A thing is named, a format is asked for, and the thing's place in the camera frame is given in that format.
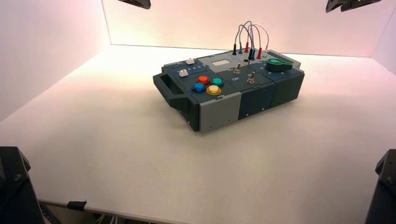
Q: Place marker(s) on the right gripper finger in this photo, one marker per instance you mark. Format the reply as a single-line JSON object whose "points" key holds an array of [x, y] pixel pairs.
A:
{"points": [[355, 3], [332, 4]]}

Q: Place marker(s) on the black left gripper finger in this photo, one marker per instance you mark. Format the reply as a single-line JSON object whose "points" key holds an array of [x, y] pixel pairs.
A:
{"points": [[137, 3]]}

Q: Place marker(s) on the small white slider knob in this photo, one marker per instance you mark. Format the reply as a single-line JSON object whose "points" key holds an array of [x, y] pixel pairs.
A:
{"points": [[190, 61]]}

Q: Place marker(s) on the large white slider knob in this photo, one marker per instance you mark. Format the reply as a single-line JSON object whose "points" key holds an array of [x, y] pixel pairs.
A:
{"points": [[183, 73]]}

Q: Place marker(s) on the green rotary knob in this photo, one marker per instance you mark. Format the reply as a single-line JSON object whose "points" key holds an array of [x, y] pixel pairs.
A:
{"points": [[275, 65]]}

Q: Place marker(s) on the red round push button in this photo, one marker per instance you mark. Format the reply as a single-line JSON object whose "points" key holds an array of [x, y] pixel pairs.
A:
{"points": [[203, 79]]}

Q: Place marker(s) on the blue round push button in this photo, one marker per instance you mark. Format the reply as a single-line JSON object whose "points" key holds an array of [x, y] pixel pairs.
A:
{"points": [[198, 87]]}

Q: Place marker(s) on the teal round push button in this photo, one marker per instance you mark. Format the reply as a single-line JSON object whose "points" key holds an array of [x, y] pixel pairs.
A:
{"points": [[218, 82]]}

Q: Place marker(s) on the yellow round push button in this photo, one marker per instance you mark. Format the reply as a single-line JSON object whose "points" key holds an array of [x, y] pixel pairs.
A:
{"points": [[213, 90]]}

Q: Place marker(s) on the dark teal grey control box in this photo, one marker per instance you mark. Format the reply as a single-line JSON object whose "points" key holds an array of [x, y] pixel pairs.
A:
{"points": [[222, 108]]}

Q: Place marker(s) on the black table edge clamp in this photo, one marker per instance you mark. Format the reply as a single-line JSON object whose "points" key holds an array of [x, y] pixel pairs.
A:
{"points": [[76, 206]]}

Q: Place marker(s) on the metal toggle switch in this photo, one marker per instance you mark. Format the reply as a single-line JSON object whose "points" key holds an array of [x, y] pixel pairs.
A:
{"points": [[250, 79], [237, 69]]}

